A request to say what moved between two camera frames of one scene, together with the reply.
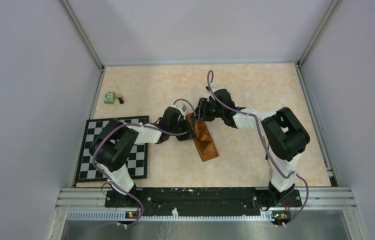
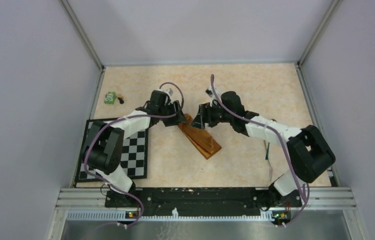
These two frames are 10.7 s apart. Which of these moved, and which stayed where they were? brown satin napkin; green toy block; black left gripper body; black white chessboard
Moved: black left gripper body
Stayed: brown satin napkin; black white chessboard; green toy block
